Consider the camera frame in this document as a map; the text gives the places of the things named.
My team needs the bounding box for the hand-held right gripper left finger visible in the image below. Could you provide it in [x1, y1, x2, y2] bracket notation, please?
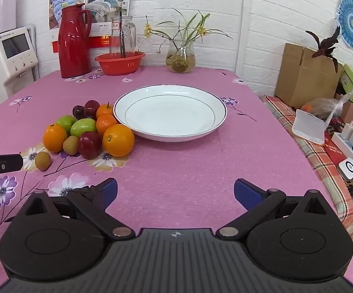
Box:
[21, 178, 135, 240]

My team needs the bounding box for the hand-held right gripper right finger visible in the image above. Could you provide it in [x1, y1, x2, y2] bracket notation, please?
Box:
[216, 178, 332, 240]

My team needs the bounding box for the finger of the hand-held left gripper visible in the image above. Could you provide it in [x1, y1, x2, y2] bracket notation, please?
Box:
[0, 154, 24, 174]

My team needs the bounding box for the brown kiwi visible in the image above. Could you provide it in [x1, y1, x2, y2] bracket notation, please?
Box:
[35, 151, 52, 171]
[62, 136, 79, 156]

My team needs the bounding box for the red plum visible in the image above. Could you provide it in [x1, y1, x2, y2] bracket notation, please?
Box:
[78, 131, 103, 160]
[84, 100, 101, 119]

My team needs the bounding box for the orange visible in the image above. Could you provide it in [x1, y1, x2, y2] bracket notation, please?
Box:
[102, 124, 135, 157]
[43, 124, 68, 153]

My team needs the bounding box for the small green apple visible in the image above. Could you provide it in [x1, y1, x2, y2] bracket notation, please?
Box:
[56, 115, 77, 135]

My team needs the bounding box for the large green apple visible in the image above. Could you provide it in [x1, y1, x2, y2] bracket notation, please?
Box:
[70, 118, 97, 138]

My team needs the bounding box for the stemmed tangerine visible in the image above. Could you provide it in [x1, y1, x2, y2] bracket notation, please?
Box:
[96, 102, 115, 119]

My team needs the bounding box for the dark purple plum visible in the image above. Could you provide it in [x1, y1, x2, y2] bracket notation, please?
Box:
[72, 105, 86, 120]

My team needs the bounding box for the white plate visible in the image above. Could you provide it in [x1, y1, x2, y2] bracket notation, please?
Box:
[113, 84, 227, 142]

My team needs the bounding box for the pink floral tablecloth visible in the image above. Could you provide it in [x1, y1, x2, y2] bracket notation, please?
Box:
[0, 66, 353, 281]

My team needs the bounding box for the plaid cloth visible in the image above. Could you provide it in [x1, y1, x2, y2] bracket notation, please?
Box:
[262, 94, 353, 241]

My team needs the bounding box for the white appliance with screen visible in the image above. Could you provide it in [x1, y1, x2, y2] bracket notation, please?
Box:
[0, 26, 40, 119]

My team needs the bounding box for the white square device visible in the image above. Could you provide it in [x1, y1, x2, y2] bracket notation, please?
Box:
[338, 157, 353, 181]

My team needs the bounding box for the white power strip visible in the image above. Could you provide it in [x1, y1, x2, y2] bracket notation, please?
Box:
[331, 131, 353, 172]

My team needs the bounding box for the clear plastic bag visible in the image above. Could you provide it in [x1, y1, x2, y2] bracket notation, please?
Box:
[301, 87, 353, 121]

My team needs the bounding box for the cardboard box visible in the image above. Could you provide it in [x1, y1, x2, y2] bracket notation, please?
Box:
[275, 43, 344, 118]

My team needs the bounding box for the red plastic basket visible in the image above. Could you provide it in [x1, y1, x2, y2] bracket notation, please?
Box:
[95, 52, 146, 76]

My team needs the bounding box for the red thermos jug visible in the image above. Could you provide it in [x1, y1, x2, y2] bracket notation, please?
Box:
[57, 3, 93, 79]

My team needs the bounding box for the glass vase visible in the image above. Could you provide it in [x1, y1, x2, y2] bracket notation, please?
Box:
[166, 38, 196, 74]

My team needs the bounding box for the black chopstick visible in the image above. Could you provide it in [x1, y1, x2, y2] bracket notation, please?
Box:
[119, 10, 124, 58]
[121, 10, 127, 58]

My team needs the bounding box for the glass pitcher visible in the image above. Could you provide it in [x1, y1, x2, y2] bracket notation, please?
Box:
[109, 16, 137, 58]

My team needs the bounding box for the white label card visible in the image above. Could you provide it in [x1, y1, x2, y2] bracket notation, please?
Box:
[91, 22, 113, 36]

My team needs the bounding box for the orchid plant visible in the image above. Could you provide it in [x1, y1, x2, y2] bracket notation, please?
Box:
[138, 8, 233, 56]

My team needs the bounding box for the red banner bedding poster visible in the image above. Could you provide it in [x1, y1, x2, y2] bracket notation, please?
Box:
[48, 0, 92, 30]

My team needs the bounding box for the dark purple leaf plant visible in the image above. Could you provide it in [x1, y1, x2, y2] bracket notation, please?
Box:
[305, 26, 341, 73]

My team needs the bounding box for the large blue round decoration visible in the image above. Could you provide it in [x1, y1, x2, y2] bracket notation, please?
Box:
[335, 0, 353, 49]

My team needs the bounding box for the red wall sign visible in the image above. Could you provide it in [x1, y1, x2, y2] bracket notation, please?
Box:
[52, 34, 112, 53]

